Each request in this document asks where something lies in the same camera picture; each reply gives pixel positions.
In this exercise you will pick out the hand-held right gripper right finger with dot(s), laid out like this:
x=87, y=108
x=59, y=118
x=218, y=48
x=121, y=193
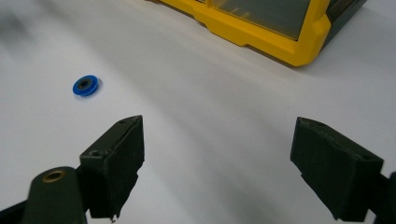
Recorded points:
x=336, y=168

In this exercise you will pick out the yellow drawer cabinet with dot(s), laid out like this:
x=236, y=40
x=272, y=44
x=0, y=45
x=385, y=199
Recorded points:
x=280, y=46

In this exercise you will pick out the blue plastic wheel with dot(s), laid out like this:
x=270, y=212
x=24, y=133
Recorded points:
x=77, y=89

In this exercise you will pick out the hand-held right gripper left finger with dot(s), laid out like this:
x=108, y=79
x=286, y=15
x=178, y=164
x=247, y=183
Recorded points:
x=115, y=161

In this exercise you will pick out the clear plastic drawer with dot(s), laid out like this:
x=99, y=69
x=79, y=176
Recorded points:
x=267, y=15

